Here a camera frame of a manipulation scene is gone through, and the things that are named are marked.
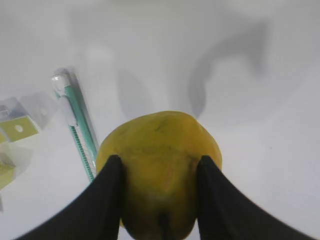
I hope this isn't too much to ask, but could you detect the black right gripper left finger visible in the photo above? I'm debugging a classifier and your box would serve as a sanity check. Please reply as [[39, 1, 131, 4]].
[[18, 155, 123, 240]]

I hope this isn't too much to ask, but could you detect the green utility knife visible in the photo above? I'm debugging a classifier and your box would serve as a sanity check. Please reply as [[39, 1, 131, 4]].
[[50, 68, 97, 182]]

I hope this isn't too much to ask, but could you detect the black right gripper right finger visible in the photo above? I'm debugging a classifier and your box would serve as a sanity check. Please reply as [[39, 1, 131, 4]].
[[197, 155, 312, 240]]

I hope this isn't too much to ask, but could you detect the yellow pear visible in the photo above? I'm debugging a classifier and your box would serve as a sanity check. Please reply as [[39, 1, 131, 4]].
[[96, 110, 223, 240]]

